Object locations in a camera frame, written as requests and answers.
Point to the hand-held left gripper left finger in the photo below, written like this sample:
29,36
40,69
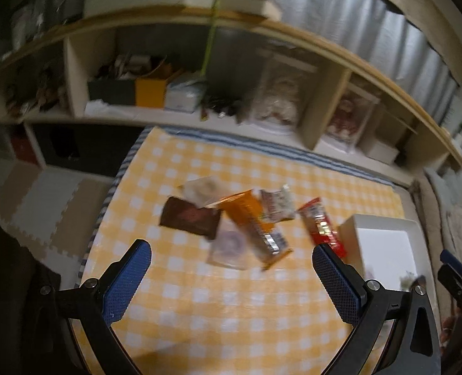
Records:
127,277

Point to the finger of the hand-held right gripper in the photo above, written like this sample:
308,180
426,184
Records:
453,281
448,256

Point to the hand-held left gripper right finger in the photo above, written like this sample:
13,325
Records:
336,281

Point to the white shallow cardboard box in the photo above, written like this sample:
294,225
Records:
387,250

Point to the red snack packet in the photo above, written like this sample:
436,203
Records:
320,222

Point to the dark brown snack packet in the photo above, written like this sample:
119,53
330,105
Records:
188,216

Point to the white bear print packet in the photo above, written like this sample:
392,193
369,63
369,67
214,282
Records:
277,203

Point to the orange snack packet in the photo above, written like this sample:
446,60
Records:
250,218

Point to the clear packet purple pastry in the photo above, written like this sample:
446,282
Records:
229,244

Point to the clear packet pale pastry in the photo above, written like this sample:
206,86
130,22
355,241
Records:
201,189

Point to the grey blue blanket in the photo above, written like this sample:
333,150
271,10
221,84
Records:
446,187

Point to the yellow checkered tablecloth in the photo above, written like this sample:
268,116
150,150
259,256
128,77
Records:
199,312

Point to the foam puzzle floor mat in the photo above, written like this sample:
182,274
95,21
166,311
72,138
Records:
51,195

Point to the right doll in case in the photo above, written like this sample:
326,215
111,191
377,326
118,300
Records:
340,145

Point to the doll in case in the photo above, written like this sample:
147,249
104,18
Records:
277,128
340,145

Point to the pink dress doll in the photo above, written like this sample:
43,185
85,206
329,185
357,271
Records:
348,119

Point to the red box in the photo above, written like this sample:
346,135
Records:
23,150

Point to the left doll in case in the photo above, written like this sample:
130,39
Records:
277,128

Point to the long wooden shelf unit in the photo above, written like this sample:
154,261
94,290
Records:
326,117

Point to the white crumpled cloth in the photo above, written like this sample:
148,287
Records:
105,108

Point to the yellow box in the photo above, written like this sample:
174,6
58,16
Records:
150,93

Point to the dark green box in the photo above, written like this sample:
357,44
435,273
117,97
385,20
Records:
111,91

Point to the tissue box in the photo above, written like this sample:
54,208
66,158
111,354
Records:
182,97

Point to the white dress doll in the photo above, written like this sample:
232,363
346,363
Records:
276,101

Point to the beige printed valance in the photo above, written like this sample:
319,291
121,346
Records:
430,27

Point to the green ribbon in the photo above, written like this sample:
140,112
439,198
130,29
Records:
209,43

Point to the grey curtain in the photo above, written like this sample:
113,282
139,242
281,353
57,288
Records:
352,15

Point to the thick book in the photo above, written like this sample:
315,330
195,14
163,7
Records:
250,4

